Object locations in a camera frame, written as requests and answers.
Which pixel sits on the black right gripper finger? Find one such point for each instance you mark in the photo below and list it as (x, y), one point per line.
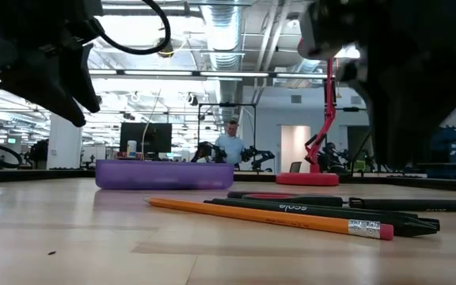
(402, 130)

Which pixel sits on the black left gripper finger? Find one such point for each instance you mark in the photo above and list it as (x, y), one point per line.
(85, 75)
(46, 87)

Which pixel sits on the black pen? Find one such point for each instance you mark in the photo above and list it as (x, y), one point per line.
(291, 208)
(410, 204)

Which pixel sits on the purple translucent pencil box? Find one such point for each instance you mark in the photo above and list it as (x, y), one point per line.
(164, 174)

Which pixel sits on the red and black scissors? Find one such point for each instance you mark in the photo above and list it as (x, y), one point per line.
(271, 196)

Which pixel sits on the orange pencil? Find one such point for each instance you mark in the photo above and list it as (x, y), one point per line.
(271, 215)

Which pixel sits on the black background robot arm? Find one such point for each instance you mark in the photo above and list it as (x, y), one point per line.
(208, 152)
(257, 156)

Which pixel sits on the blue cabinet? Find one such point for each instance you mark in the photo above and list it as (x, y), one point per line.
(449, 150)

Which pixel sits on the white bottle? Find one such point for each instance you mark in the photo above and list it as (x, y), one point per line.
(131, 148)

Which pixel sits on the black monitor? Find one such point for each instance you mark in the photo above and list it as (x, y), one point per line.
(149, 138)

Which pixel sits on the red desk lamp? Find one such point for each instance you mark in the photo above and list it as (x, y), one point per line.
(311, 178)

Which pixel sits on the long ceiling light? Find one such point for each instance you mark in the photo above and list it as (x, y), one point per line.
(212, 74)

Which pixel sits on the person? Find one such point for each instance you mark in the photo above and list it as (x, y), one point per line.
(231, 146)

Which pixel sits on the black aluminium table frame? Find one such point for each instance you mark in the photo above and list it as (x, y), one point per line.
(34, 175)

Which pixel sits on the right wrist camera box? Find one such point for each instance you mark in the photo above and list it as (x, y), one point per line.
(317, 33)

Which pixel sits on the silver ventilation duct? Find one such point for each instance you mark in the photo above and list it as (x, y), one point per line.
(222, 39)

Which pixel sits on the black gantry frame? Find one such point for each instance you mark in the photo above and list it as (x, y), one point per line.
(228, 105)

